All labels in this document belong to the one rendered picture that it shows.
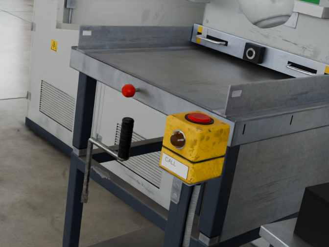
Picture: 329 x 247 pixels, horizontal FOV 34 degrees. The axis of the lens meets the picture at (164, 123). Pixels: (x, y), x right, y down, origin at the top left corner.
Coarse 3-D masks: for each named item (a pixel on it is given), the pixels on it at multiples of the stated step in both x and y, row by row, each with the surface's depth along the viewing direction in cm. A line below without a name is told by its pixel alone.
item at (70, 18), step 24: (72, 0) 175; (96, 0) 179; (120, 0) 182; (144, 0) 185; (168, 0) 187; (72, 24) 177; (96, 24) 182; (120, 24) 185; (144, 24) 188; (168, 24) 190; (192, 24) 193
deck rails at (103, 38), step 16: (80, 32) 147; (96, 32) 150; (112, 32) 154; (128, 32) 158; (144, 32) 162; (160, 32) 166; (176, 32) 171; (192, 32) 176; (80, 48) 148; (96, 48) 152; (112, 48) 155; (128, 48) 159; (144, 48) 162; (160, 48) 166; (176, 48) 170; (192, 48) 174; (208, 48) 179; (272, 80) 118; (288, 80) 122; (304, 80) 127; (320, 80) 132; (240, 96) 112; (256, 96) 116; (272, 96) 120; (288, 96) 124; (304, 96) 129; (320, 96) 134; (224, 112) 111; (240, 112) 114; (256, 112) 117
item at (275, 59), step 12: (192, 36) 175; (216, 36) 168; (228, 36) 164; (216, 48) 168; (228, 48) 165; (240, 48) 161; (276, 48) 153; (264, 60) 155; (276, 60) 152; (288, 60) 149; (300, 60) 146; (312, 60) 144; (288, 72) 150; (312, 72) 144
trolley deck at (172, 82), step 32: (96, 64) 142; (128, 64) 142; (160, 64) 147; (192, 64) 153; (224, 64) 159; (256, 64) 166; (160, 96) 125; (192, 96) 122; (224, 96) 126; (256, 128) 114; (288, 128) 123
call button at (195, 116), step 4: (188, 116) 89; (192, 116) 89; (196, 116) 89; (200, 116) 89; (204, 116) 90; (208, 116) 90; (192, 120) 88; (196, 120) 88; (200, 120) 88; (204, 120) 88; (208, 120) 89
